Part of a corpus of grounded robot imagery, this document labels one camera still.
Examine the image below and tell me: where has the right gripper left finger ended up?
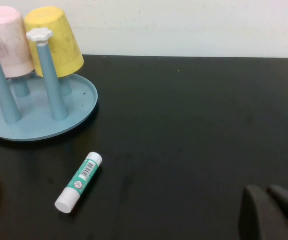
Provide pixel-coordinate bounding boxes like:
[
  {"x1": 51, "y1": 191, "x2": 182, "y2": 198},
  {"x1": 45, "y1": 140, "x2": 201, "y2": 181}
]
[{"x1": 238, "y1": 185, "x2": 288, "y2": 240}]

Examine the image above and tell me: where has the yellow cup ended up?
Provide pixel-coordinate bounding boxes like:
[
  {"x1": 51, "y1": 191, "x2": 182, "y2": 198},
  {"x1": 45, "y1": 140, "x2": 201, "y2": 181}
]
[{"x1": 23, "y1": 6, "x2": 85, "y2": 79}]

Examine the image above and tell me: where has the blue cup stand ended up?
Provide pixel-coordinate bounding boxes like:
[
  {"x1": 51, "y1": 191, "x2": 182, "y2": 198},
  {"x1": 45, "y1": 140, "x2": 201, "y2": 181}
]
[{"x1": 0, "y1": 27, "x2": 99, "y2": 143}]

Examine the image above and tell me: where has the pink cup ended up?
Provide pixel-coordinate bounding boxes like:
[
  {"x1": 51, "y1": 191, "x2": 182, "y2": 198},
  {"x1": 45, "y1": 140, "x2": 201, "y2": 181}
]
[{"x1": 0, "y1": 6, "x2": 36, "y2": 79}]

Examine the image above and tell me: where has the green white glue stick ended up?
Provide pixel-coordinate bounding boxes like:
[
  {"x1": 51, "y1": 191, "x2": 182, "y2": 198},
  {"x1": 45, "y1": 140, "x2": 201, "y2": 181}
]
[{"x1": 54, "y1": 151, "x2": 103, "y2": 214}]

